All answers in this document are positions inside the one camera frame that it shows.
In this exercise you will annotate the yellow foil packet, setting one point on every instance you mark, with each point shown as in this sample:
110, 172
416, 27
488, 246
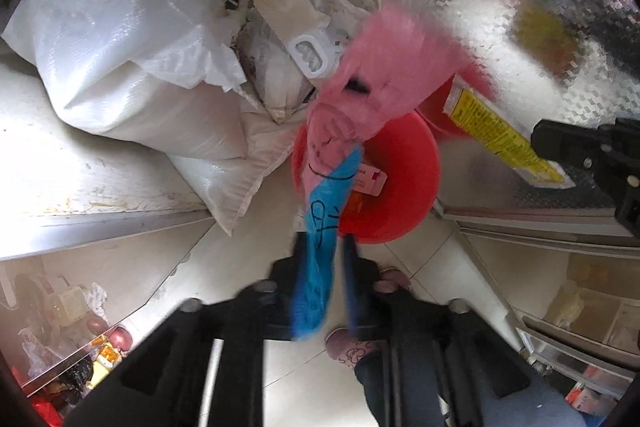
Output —
495, 127

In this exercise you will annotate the plastic drawer cabinet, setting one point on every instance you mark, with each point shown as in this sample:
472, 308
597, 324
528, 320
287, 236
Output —
590, 332

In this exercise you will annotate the large white woven sack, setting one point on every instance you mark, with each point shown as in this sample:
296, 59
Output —
125, 72

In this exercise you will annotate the flat white woven sack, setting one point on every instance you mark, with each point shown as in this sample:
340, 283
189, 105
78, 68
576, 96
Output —
225, 177

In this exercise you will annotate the red plastic bin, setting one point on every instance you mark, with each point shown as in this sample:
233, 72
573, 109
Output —
400, 187

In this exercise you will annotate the red plastic bag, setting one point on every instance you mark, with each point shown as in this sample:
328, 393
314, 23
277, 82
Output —
45, 409

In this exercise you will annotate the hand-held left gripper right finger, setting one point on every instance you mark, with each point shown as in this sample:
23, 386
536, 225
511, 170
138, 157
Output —
370, 302

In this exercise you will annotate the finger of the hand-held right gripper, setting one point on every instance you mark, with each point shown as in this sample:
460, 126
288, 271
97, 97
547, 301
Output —
560, 142

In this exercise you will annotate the embossed metal cabinet door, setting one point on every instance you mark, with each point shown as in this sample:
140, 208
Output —
500, 7

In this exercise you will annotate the person's blue trousers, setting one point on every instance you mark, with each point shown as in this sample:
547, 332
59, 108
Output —
555, 407

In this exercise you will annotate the pink slipper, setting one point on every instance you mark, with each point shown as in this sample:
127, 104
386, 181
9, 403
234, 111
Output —
395, 281
350, 349

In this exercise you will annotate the blue and pink plastic wrapper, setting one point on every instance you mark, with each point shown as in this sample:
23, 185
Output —
320, 297

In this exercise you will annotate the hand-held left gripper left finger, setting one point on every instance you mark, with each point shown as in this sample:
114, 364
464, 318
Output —
285, 287

